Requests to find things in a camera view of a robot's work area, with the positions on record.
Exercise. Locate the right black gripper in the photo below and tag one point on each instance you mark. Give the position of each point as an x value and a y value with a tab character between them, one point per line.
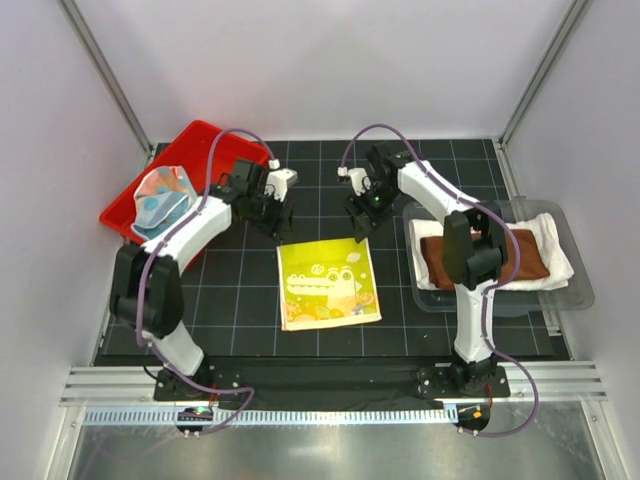
354	206

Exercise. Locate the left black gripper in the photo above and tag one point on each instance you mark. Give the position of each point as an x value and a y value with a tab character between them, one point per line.
278	226

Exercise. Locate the yellow patterned towel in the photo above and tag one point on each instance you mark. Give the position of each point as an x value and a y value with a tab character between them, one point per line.
327	284

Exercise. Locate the brown towel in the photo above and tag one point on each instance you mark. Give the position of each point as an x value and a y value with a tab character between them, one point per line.
531	270

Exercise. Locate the white terry towel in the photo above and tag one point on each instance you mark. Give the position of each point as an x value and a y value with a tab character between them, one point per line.
546	235

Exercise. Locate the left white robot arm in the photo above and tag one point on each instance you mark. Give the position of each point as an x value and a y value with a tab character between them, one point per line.
146	291

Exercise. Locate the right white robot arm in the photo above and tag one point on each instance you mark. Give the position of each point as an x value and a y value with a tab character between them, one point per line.
473	254

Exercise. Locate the blue orange patterned towel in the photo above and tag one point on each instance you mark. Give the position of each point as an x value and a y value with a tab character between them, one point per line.
164	195

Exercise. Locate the clear plastic container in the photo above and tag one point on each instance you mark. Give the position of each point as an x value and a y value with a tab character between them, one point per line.
576	295

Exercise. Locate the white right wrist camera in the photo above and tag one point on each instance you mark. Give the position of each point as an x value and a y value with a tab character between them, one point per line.
357	178

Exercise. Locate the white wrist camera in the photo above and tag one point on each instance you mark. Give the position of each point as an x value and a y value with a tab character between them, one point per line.
357	178
279	179

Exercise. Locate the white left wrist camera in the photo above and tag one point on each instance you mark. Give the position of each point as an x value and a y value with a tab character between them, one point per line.
279	179

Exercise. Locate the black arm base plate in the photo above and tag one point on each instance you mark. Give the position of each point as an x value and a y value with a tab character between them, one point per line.
351	383

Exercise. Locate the perforated metal cable rail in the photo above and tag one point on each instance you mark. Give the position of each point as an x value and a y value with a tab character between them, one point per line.
201	416

